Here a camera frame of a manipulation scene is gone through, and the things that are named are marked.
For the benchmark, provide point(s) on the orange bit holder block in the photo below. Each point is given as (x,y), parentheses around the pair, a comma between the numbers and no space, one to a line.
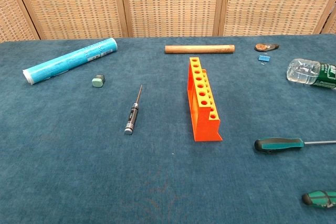
(207,127)

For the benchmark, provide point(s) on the black precision screwdriver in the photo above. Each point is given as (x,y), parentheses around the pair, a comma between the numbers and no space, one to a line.
(130,119)

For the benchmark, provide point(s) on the wooden rod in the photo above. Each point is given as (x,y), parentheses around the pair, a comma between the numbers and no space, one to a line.
(199,49)

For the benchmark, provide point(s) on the woven folding screen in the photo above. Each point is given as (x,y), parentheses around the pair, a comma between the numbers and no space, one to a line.
(170,3)

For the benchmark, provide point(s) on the blue binder clip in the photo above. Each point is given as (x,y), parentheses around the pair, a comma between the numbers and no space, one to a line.
(263,58)

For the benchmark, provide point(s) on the light blue printed tube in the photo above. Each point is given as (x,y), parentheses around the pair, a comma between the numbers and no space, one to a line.
(68,60)

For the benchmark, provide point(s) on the brown correction tape dispenser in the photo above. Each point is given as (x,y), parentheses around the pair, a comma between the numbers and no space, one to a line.
(263,47)

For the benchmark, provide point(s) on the blue table cloth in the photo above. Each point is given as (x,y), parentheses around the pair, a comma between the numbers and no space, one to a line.
(78,169)

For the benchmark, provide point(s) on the clear plastic water bottle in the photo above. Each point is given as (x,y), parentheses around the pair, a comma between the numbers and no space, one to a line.
(304,73)

